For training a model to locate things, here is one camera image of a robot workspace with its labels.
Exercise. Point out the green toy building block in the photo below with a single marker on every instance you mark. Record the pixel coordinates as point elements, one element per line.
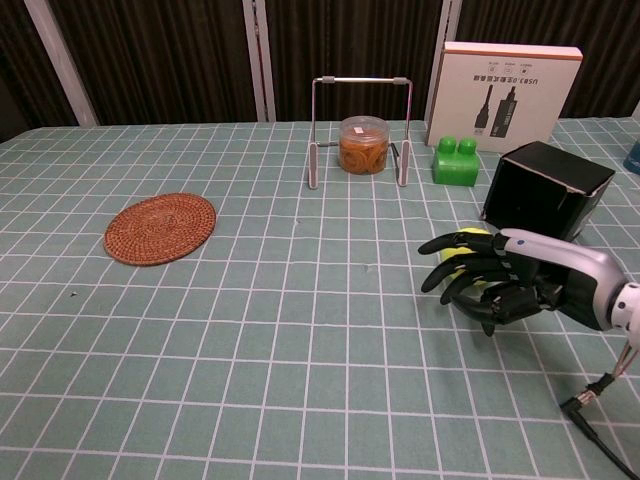
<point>455,167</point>

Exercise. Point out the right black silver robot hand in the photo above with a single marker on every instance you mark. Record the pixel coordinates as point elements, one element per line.
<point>550,270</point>

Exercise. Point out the white product box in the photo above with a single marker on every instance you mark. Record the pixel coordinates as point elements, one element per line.
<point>500,100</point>

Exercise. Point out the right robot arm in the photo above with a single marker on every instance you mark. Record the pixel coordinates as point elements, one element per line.
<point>630,312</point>

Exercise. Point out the black open cardboard box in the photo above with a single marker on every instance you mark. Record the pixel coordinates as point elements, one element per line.
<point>545,185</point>

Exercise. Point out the yellow tennis ball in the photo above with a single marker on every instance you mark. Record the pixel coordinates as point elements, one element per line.
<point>452,253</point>

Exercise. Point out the round woven brown coaster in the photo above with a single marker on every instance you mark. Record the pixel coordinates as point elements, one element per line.
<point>160,229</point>

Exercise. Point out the green checked tablecloth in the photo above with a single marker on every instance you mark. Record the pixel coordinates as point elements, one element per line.
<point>280,350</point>

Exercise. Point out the silver thermos bottle blue base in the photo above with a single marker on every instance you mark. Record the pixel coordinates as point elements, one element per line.
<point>634,157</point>

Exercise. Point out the clear plastic jar brown contents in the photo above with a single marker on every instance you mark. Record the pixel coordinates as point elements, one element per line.
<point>363,150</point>

